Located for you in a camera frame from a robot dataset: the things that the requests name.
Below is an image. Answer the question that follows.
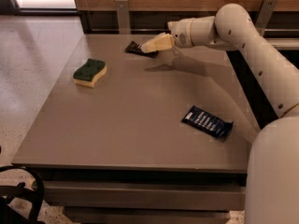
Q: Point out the right metal wall bracket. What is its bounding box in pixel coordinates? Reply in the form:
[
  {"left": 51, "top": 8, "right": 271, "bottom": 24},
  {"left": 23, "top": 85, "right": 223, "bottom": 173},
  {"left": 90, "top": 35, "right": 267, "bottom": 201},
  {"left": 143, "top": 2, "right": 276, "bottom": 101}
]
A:
[{"left": 254, "top": 0, "right": 278, "bottom": 35}]

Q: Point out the left metal wall bracket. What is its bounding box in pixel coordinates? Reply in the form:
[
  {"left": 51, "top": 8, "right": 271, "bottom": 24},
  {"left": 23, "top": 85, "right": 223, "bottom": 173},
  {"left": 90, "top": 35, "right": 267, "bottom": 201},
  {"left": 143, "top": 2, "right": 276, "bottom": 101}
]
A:
[{"left": 115, "top": 0, "right": 131, "bottom": 35}]

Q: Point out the green and yellow sponge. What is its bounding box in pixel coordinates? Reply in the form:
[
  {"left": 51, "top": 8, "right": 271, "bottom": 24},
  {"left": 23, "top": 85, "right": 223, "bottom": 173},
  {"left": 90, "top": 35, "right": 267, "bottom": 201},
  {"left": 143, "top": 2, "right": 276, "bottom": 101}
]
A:
[{"left": 73, "top": 59, "right": 107, "bottom": 88}]

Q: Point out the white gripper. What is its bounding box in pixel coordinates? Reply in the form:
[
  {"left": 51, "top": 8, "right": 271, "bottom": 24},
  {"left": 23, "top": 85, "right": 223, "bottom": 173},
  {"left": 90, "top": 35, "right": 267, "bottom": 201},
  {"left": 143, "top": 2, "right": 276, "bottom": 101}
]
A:
[{"left": 141, "top": 18, "right": 193, "bottom": 53}]

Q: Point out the grey table drawer front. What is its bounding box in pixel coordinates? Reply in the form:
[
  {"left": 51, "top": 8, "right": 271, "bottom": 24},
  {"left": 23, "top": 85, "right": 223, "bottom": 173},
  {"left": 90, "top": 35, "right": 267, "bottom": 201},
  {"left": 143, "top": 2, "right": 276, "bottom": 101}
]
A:
[{"left": 44, "top": 181, "right": 245, "bottom": 211}]

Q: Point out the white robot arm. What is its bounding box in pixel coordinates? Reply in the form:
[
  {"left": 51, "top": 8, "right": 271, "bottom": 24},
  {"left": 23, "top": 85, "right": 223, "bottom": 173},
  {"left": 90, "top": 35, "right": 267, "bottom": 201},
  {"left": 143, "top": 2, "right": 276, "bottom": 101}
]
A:
[{"left": 141, "top": 4, "right": 299, "bottom": 224}]

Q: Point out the blue rxbar wrapper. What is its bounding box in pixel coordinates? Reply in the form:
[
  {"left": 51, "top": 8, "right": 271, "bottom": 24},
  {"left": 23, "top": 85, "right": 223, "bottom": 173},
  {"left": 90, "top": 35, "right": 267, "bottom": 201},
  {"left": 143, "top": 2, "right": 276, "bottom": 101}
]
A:
[{"left": 182, "top": 105, "right": 233, "bottom": 138}]

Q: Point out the black chocolate rxbar wrapper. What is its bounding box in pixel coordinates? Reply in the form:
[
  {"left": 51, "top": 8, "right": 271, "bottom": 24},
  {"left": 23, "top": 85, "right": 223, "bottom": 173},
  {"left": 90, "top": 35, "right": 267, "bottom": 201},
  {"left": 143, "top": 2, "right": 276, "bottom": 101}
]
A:
[{"left": 124, "top": 41, "right": 159, "bottom": 58}]

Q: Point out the metal wall bracket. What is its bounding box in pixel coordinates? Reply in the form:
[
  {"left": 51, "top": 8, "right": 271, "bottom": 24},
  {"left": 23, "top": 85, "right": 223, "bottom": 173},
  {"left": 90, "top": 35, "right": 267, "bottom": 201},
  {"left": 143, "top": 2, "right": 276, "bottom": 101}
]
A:
[
  {"left": 254, "top": 0, "right": 278, "bottom": 35},
  {"left": 115, "top": 0, "right": 131, "bottom": 35}
]

